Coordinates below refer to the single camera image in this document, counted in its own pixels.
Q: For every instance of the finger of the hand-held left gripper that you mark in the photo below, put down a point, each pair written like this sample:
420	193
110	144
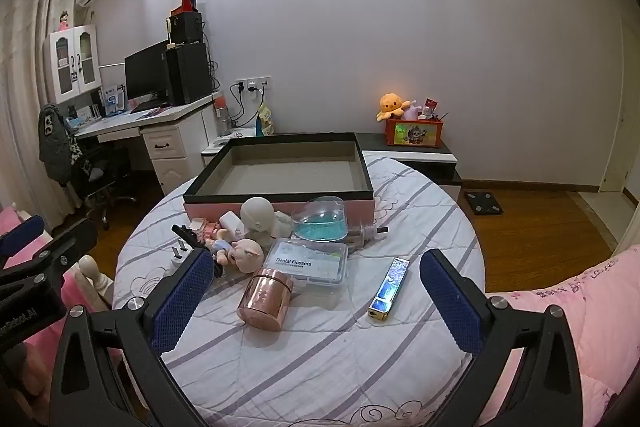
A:
70	239
22	232

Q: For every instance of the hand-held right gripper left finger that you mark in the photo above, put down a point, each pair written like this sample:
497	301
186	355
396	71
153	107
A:
182	297

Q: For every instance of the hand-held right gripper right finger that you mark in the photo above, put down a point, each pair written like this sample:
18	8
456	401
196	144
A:
452	297

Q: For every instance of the white plug adapter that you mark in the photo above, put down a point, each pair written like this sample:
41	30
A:
177	264

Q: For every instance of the blue and gold lighter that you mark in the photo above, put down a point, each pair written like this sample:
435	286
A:
390	289

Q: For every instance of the pink pig figurine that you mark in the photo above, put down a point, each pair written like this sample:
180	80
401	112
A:
245	254

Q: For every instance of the rose gold canister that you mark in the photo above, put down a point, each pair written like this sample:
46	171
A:
265	302

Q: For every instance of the white doll head figure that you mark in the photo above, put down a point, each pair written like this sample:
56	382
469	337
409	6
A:
257	214

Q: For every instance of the clear plastic flosser box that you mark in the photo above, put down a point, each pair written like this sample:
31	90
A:
305	262

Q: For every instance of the bulb-shaped bottle with blue liquid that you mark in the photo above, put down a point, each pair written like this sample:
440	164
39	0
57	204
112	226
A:
320	227

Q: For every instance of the pink box with black rim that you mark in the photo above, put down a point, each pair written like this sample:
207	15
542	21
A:
300	169

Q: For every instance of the pink cloth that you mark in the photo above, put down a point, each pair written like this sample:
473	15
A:
10	219

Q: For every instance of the white bedpost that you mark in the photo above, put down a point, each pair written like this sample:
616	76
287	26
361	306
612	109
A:
92	277

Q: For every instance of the black office chair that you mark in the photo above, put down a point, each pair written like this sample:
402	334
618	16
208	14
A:
100	177

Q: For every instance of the pink toy blocks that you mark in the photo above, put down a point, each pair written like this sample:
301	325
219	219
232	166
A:
205	229

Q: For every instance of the black bathroom scale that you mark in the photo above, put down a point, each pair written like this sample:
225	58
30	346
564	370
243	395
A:
482	202

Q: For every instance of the white striped bed quilt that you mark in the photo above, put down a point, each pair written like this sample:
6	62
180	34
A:
325	357

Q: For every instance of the blue and white box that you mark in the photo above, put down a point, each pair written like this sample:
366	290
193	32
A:
114	99

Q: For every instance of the pink blanket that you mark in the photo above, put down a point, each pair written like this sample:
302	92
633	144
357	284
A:
600	307

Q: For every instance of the white desk with drawers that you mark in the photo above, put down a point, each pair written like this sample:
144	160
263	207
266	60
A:
165	112

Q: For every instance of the orange printed toy box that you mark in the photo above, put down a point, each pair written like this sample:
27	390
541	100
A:
415	133

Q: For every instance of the beige curtain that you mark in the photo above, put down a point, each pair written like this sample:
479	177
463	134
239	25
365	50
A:
20	57

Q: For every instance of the white glass-door cabinet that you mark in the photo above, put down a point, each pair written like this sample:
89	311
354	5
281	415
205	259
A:
65	57

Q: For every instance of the water bottle with red cap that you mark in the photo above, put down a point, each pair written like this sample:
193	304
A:
222	114

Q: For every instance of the black computer monitor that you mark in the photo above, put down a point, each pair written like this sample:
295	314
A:
147	69

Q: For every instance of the pink plush toy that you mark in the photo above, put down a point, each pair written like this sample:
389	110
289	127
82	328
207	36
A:
412	113

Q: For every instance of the red card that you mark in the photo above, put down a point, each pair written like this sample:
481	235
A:
431	104

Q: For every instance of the yellow snack bag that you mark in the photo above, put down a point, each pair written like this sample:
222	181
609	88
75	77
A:
266	119

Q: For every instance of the orange octopus plush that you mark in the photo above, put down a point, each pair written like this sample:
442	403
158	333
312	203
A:
392	104

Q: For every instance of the black computer tower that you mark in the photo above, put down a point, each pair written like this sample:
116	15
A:
187	72

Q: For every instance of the small pink doll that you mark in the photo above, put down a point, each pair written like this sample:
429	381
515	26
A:
64	22

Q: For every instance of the cream door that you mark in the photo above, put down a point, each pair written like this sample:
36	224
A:
622	132

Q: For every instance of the black speaker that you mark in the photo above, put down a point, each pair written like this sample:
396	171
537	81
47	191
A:
185	27

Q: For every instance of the white wall outlet strip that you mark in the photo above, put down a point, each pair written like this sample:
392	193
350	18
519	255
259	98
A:
255	84

